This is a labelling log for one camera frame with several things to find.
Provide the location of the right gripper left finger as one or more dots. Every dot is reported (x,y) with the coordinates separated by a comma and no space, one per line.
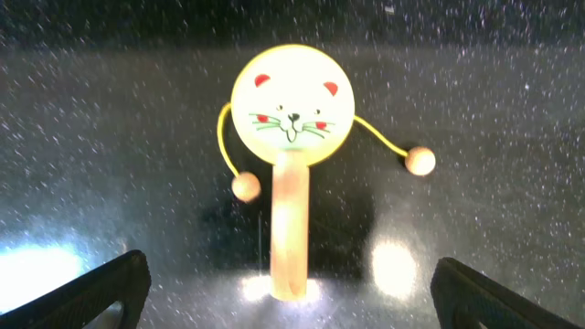
(98,290)

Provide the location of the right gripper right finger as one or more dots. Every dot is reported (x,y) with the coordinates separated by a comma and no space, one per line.
(480,297)

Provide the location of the wooden cat face rattle drum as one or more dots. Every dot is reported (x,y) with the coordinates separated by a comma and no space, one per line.
(290,137)

